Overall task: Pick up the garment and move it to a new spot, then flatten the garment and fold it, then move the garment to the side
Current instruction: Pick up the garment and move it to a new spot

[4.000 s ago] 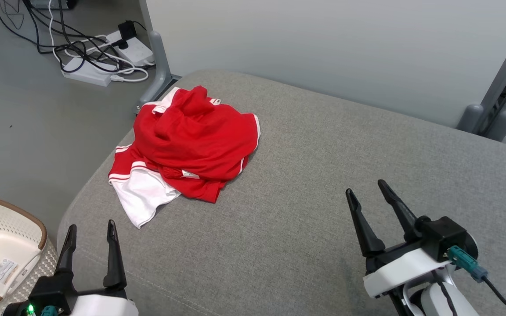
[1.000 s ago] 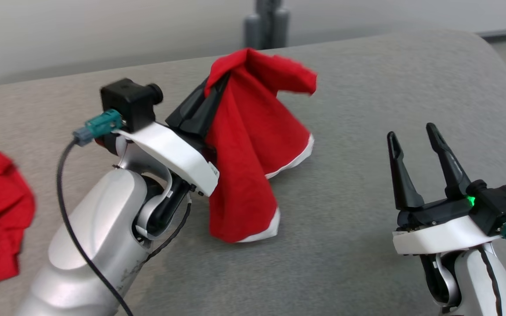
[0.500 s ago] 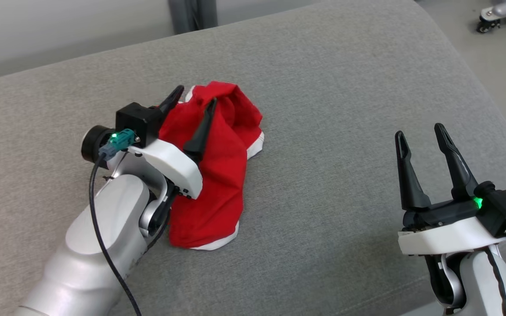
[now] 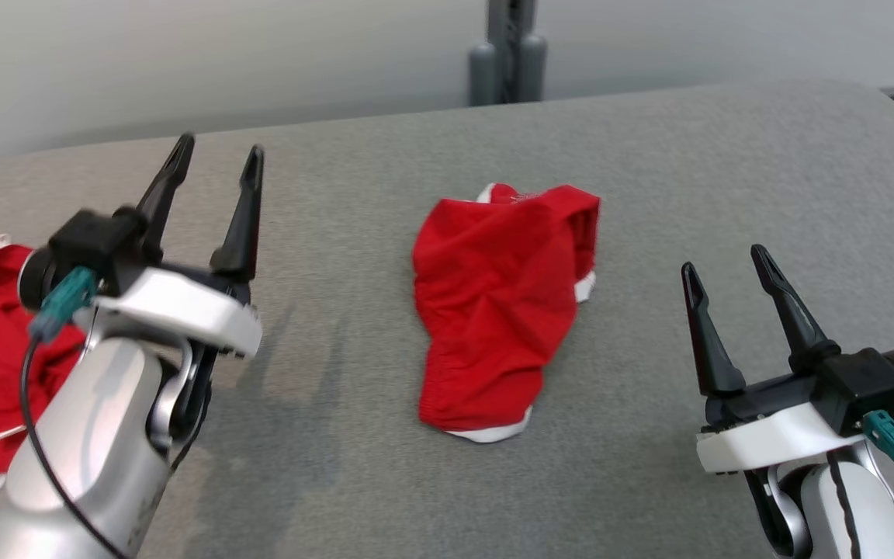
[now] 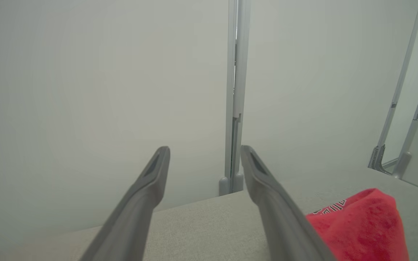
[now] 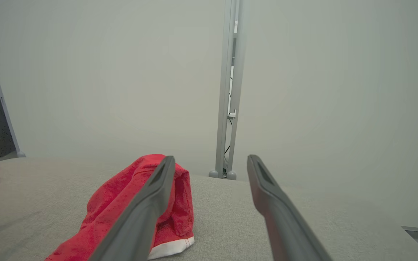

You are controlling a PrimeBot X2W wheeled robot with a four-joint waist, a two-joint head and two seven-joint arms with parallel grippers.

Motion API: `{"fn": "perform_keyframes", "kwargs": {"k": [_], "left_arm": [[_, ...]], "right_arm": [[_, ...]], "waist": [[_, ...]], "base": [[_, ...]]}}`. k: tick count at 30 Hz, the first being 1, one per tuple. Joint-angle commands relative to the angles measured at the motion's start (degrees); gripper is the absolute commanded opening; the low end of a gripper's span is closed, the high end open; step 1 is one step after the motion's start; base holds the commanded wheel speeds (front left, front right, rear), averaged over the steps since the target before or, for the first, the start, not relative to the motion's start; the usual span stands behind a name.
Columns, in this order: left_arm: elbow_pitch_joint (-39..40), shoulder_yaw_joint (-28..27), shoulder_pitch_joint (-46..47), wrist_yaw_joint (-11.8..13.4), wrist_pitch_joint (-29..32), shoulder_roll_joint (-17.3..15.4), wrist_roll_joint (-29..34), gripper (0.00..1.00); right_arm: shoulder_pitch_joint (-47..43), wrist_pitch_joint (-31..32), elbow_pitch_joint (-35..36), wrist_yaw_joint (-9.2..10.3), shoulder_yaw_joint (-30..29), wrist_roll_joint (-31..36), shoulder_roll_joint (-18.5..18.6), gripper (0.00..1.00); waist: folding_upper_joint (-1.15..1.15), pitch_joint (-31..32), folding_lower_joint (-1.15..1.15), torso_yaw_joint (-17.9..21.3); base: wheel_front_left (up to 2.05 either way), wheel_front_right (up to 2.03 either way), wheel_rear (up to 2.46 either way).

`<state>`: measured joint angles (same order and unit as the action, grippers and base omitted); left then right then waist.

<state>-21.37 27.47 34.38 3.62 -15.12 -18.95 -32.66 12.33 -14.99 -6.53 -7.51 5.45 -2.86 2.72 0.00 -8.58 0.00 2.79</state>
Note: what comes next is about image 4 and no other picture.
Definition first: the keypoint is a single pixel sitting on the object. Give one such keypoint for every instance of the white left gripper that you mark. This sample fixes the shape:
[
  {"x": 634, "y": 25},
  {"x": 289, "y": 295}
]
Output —
[{"x": 183, "y": 307}]

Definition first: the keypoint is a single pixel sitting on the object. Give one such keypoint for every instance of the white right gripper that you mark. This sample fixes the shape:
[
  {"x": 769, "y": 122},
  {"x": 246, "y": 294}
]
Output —
[{"x": 773, "y": 439}]

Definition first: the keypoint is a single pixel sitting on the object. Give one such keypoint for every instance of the red shorts with white trim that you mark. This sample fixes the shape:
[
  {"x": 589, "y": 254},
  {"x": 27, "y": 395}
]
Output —
[{"x": 493, "y": 310}]

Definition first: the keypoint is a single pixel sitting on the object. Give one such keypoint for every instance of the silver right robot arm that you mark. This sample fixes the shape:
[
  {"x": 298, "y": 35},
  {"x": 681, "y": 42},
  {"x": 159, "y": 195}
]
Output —
[{"x": 874, "y": 520}]

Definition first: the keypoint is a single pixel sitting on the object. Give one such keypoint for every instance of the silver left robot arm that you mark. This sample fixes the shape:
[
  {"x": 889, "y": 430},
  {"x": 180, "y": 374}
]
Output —
[{"x": 98, "y": 442}]

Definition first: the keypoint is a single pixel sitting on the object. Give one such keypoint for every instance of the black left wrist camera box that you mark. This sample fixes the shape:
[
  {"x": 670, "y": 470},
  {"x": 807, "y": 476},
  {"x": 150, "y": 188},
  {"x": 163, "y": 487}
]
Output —
[{"x": 90, "y": 237}]

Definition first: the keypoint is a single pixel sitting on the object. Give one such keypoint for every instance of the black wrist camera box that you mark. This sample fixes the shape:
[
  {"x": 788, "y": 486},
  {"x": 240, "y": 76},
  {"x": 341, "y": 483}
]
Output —
[
  {"x": 90, "y": 237},
  {"x": 874, "y": 384}
]

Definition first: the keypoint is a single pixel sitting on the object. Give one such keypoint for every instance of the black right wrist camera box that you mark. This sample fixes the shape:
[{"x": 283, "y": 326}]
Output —
[{"x": 874, "y": 384}]

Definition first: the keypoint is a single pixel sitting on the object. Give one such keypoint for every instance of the grey metal partition post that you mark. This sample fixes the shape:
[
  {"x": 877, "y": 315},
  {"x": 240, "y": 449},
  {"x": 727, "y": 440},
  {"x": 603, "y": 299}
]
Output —
[{"x": 505, "y": 46}]

